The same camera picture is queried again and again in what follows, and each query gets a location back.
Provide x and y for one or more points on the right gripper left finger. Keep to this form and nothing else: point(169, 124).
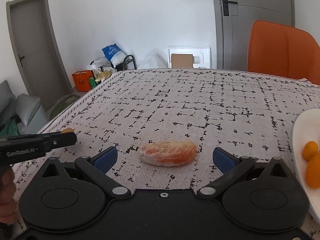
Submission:
point(64, 197)

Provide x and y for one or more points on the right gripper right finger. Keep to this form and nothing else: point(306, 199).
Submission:
point(263, 197)

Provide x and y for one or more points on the small tangerine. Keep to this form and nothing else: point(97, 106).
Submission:
point(312, 174)
point(310, 150)

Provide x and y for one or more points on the white ceramic plate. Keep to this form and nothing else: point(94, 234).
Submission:
point(305, 129)

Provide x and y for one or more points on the peeled pomelo segment back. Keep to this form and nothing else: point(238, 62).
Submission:
point(168, 153)

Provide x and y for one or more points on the brown kiwi back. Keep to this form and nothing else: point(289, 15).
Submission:
point(67, 130)

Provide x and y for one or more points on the person's left hand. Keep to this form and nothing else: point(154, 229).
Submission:
point(8, 210)

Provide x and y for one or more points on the grey cushion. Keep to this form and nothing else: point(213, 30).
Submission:
point(26, 107)

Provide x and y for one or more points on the orange box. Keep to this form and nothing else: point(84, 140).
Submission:
point(81, 80)

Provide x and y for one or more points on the grey door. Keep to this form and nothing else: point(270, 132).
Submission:
point(36, 52)
point(233, 31)

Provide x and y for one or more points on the black metal rack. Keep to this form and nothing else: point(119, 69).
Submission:
point(128, 61)

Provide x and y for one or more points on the blue white bag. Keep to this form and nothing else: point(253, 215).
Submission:
point(114, 54)

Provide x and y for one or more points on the orange chair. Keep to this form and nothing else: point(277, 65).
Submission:
point(284, 51)

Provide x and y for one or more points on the white framed board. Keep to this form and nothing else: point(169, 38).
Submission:
point(201, 56)

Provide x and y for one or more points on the clear plastic bag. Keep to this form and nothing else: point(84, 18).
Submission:
point(155, 60)

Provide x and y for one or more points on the brown cardboard piece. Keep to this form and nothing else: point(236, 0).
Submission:
point(181, 61)

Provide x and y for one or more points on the black door handle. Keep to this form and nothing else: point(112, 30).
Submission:
point(225, 6)

